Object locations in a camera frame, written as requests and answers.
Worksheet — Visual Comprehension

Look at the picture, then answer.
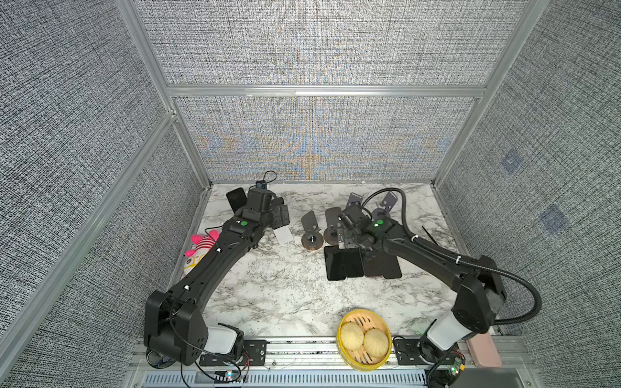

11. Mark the black phone with purple edge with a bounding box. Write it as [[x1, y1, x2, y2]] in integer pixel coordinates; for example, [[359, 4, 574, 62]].
[[362, 252, 383, 277]]

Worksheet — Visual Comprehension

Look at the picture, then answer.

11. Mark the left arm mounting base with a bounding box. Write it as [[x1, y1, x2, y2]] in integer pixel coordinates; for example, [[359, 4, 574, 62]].
[[198, 323, 268, 368]]

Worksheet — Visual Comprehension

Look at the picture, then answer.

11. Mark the right arm mounting base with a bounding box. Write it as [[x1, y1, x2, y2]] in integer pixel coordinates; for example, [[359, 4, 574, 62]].
[[392, 335, 466, 367]]

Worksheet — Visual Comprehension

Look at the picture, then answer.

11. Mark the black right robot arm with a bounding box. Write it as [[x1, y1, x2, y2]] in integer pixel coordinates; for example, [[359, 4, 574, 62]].
[[339, 214, 506, 364]]

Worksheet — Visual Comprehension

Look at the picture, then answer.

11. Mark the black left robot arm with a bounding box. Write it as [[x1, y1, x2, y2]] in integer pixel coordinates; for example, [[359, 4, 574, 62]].
[[144, 198, 289, 365]]

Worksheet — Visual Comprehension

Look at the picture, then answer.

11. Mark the white folding phone stand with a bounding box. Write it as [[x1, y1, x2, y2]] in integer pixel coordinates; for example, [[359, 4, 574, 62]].
[[273, 226, 294, 245]]

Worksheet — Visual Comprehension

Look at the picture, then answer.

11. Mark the wooden base grey plate stand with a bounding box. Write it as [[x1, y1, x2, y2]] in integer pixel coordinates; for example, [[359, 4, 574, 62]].
[[323, 206, 343, 246]]

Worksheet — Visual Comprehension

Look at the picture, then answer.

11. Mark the purple round phone stand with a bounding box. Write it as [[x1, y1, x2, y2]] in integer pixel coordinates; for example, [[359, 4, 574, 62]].
[[345, 192, 363, 208]]

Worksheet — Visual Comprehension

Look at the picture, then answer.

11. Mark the wooden base phone stand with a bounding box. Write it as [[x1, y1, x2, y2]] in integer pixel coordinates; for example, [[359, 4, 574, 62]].
[[301, 210, 323, 251]]

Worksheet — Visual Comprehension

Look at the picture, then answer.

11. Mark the purple right phone stand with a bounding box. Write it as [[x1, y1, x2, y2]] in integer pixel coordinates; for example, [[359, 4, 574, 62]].
[[372, 192, 398, 220]]

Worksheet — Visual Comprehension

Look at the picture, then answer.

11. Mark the pink phone case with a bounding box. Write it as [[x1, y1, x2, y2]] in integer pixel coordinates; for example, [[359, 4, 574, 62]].
[[467, 333, 502, 369]]

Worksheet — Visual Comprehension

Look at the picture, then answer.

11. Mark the pink striped plush toy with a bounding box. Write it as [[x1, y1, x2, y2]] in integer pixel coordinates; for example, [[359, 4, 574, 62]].
[[183, 230, 220, 276]]

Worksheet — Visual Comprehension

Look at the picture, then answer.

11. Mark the left steamed bun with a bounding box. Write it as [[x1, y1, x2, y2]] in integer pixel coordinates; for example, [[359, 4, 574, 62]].
[[341, 322, 365, 352]]

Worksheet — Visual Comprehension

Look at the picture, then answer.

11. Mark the steamed bun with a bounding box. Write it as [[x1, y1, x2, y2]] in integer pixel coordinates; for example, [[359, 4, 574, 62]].
[[341, 322, 365, 352], [363, 328, 390, 358]]

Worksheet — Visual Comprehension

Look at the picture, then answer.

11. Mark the yellow bamboo steamer basket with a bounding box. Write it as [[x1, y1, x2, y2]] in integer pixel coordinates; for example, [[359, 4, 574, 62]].
[[336, 309, 392, 372]]

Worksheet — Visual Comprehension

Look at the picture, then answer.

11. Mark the right steamed bun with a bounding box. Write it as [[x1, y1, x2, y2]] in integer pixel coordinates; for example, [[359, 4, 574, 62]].
[[363, 328, 390, 358]]

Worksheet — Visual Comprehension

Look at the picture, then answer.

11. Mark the black corrugated cable conduit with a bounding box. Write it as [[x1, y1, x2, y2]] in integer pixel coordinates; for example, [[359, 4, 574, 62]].
[[361, 188, 543, 326]]

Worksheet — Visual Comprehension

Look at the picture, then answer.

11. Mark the thin black left cable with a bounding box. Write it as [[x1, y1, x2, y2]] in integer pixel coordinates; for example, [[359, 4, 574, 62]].
[[167, 309, 251, 388]]

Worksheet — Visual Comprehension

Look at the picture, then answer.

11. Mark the aluminium front rail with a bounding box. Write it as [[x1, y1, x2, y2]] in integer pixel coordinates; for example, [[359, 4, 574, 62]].
[[122, 336, 544, 387]]

